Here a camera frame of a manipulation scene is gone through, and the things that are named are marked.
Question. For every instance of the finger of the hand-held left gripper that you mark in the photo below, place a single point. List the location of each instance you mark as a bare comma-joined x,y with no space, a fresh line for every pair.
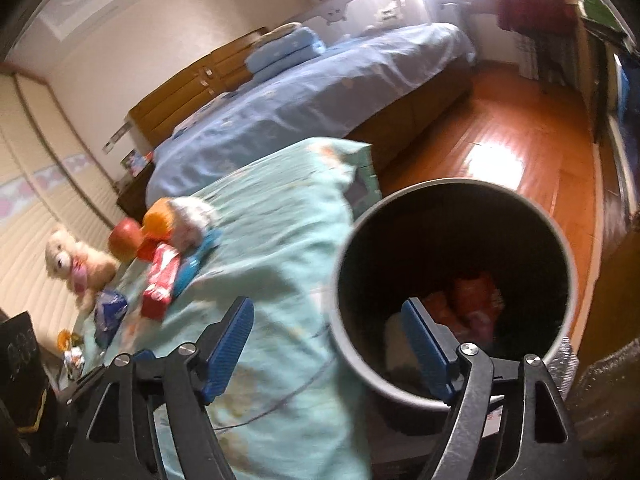
144,356

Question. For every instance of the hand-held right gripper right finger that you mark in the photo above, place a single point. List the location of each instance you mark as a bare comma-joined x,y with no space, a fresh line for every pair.
425,350

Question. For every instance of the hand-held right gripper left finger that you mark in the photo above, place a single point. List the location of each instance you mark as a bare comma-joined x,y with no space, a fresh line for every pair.
225,350

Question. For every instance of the red carton packet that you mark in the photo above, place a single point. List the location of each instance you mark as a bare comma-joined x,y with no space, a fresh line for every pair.
159,280

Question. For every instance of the grey round bin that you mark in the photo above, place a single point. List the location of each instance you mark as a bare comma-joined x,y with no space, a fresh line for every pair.
360,260

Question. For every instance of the orange spiky ball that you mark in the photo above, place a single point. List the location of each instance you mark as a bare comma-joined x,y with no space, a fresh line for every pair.
157,219

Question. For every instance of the white tissue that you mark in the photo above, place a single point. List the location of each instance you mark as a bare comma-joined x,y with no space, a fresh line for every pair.
195,215

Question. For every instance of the crumpled printed wrapper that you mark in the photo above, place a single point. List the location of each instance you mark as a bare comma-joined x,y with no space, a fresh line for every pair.
73,360

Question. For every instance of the crumpled blue plastic bag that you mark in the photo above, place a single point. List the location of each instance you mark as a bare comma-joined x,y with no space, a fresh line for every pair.
110,312

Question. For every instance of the cream teddy bear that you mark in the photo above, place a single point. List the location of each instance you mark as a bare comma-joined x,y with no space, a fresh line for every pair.
75,265

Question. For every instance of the red yellow apple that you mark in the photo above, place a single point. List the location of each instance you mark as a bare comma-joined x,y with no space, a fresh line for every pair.
124,240

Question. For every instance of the green floral blanket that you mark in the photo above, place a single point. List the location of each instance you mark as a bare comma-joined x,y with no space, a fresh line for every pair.
280,220

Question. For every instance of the dark wooden nightstand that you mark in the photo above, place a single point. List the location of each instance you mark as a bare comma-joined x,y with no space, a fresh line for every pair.
135,195

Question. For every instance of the wardrobe with sliding doors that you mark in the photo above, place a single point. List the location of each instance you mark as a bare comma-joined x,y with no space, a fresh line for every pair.
45,175

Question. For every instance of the wooden headboard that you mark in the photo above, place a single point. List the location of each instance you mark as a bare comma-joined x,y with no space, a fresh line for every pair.
190,85

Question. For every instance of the bed with blue sheet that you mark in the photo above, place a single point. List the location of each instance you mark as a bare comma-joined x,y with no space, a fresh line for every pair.
325,90

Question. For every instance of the folded blue quilt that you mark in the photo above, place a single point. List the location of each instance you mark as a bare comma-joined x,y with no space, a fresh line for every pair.
285,55

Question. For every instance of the striped hanging cloth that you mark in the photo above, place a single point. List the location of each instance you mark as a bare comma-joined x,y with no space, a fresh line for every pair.
540,55

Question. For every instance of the black glass cabinet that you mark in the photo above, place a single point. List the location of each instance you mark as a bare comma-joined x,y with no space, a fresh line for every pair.
600,85

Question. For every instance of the flat beige pillow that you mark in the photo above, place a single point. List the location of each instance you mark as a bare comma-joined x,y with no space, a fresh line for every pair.
280,31

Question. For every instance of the white radiator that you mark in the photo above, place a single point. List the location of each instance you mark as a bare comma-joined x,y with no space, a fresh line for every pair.
456,14

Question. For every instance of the photo frame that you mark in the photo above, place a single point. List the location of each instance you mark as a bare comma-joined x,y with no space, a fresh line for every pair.
136,162

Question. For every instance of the wall switch panel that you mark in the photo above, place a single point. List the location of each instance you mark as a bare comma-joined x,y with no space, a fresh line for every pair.
116,141

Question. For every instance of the grey bed guard rail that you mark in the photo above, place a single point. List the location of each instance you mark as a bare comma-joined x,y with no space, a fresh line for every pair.
350,0

